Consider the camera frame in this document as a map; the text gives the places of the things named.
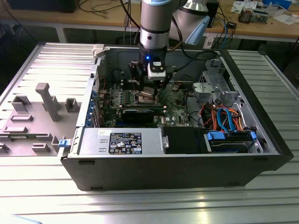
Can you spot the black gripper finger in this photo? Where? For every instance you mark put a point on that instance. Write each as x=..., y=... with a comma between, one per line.
x=161, y=87
x=138, y=78

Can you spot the silver metal disk bay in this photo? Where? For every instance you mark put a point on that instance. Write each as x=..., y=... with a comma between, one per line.
x=205, y=89

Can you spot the green RAM stick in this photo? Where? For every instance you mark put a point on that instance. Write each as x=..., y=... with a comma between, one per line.
x=130, y=107

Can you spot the metal locking lever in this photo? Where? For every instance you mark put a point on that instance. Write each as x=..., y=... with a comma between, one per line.
x=133, y=84

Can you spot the beige case latch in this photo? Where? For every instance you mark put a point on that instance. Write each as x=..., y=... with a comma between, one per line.
x=98, y=50

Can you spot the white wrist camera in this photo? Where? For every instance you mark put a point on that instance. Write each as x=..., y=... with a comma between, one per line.
x=156, y=74

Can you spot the metal heat sink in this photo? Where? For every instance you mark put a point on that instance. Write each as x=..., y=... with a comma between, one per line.
x=244, y=16

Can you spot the small black adapter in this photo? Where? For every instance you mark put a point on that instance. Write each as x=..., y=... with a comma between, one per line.
x=232, y=25

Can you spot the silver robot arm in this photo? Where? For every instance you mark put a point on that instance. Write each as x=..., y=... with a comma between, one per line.
x=154, y=23

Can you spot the grey parts rack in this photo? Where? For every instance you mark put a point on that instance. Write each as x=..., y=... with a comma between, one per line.
x=42, y=121

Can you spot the green motherboard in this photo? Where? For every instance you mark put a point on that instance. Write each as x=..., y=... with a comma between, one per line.
x=177, y=109

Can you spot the silver coin battery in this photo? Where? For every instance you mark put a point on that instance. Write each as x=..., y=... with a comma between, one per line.
x=175, y=88

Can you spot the black graphics card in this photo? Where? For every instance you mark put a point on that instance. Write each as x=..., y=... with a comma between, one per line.
x=137, y=115

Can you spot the silver CPU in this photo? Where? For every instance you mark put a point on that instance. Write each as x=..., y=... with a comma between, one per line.
x=147, y=91

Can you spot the grey power supply unit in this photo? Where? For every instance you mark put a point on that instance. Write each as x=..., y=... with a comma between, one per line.
x=93, y=140

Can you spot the large black box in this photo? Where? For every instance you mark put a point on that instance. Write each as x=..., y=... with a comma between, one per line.
x=42, y=5

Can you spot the white paper sheets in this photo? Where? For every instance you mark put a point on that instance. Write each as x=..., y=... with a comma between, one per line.
x=286, y=19

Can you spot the black PC case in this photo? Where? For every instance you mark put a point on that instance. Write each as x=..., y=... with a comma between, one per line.
x=163, y=172

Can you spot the small black box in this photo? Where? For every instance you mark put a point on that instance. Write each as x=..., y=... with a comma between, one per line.
x=213, y=11

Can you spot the wooden workbench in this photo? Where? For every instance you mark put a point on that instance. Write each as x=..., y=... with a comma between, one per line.
x=70, y=18

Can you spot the hard disk in blue carrier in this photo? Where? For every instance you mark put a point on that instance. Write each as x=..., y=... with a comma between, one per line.
x=229, y=145

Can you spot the blue case latch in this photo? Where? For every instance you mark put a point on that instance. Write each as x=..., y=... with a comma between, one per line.
x=64, y=143

